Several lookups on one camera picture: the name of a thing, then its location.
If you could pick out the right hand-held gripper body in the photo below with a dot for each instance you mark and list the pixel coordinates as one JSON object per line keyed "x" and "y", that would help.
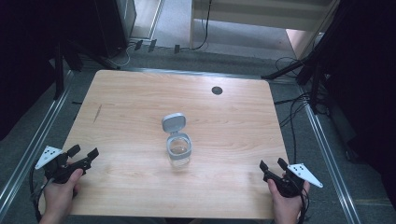
{"x": 303, "y": 174}

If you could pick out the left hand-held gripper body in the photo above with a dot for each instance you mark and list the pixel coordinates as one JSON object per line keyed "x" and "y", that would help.
{"x": 49, "y": 154}

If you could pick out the clear jar with grey flip lid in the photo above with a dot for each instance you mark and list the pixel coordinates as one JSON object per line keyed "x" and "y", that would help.
{"x": 176, "y": 144}

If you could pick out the person's right hand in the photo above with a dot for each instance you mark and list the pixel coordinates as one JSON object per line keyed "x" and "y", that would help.
{"x": 285, "y": 208}

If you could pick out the person's left hand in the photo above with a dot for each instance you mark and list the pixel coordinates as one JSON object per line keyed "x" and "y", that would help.
{"x": 59, "y": 196}

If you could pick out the black stand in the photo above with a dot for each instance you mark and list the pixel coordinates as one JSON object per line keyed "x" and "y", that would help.
{"x": 314, "y": 62}
{"x": 59, "y": 71}

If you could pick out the grey round table grommet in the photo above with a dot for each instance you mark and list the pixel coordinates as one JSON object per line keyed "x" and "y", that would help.
{"x": 217, "y": 90}

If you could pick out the dark cabinet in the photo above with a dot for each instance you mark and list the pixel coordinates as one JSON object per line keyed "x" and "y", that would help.
{"x": 110, "y": 26}

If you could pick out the metal floor rail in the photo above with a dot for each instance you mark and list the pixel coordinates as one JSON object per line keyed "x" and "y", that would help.
{"x": 34, "y": 146}
{"x": 330, "y": 161}

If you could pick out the small black floor bracket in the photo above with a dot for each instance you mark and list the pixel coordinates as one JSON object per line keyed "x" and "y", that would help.
{"x": 152, "y": 45}
{"x": 138, "y": 45}
{"x": 176, "y": 48}

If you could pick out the white furniture frame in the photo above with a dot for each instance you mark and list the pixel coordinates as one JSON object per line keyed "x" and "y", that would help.
{"x": 264, "y": 14}

